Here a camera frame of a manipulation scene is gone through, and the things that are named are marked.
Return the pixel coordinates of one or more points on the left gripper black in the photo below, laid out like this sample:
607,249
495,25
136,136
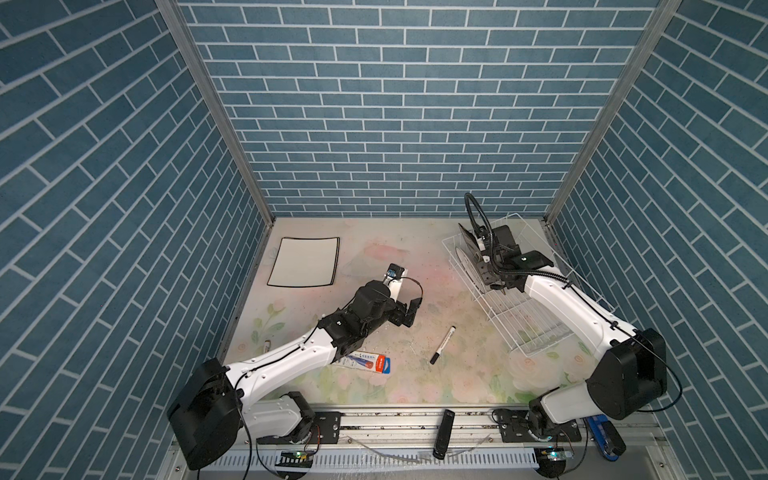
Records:
399,318

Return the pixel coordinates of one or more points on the dark patterned plate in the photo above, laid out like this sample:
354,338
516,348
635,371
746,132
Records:
472,249

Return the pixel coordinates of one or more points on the blue black tool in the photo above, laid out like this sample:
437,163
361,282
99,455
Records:
607,438

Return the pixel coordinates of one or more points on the black white marker pen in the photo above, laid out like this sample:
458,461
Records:
443,344

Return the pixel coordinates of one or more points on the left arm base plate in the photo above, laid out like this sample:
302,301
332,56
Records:
323,429

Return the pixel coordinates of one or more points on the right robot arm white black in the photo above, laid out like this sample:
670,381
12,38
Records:
631,368

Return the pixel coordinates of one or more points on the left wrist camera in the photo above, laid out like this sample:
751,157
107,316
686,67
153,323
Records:
394,278

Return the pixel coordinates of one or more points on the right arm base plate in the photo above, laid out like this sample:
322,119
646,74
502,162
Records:
521,426

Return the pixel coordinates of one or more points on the black remote control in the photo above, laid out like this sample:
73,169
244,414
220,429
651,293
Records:
443,436

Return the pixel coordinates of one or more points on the aluminium rail frame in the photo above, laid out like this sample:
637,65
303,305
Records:
648,455

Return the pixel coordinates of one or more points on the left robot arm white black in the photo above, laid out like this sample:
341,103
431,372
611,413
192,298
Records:
219,401

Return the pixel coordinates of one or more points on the white slotted cable duct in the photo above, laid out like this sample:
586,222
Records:
361,460

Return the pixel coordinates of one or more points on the white square plate black rim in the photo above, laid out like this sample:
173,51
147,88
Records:
305,262

